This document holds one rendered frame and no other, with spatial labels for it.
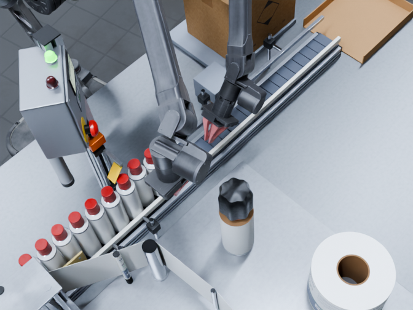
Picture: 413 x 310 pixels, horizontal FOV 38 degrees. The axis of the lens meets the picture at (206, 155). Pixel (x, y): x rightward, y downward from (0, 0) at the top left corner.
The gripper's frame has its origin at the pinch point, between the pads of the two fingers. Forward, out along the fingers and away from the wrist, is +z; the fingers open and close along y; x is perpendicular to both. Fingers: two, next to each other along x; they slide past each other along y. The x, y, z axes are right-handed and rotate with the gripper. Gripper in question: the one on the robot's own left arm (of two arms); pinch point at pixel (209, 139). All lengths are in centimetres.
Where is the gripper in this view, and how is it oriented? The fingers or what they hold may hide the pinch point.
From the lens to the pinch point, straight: 178.5
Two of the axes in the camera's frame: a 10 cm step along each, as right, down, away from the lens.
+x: 5.9, -1.6, 7.9
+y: 7.2, 5.5, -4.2
